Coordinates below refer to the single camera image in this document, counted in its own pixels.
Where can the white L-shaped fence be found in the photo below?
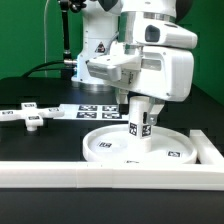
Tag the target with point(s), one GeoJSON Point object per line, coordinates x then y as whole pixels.
{"type": "Point", "coordinates": [207, 174]}

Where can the white round table top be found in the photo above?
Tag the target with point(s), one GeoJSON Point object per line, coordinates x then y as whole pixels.
{"type": "Point", "coordinates": [115, 144]}

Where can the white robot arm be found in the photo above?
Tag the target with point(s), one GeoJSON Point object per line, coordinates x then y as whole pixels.
{"type": "Point", "coordinates": [137, 46]}

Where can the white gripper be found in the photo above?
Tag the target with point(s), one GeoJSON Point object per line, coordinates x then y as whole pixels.
{"type": "Point", "coordinates": [160, 72]}

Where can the white sheet with markers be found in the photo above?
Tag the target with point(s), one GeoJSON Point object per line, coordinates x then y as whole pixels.
{"type": "Point", "coordinates": [92, 112]}

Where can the white cross-shaped table base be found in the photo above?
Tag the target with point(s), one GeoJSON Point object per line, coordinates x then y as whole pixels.
{"type": "Point", "coordinates": [31, 114]}

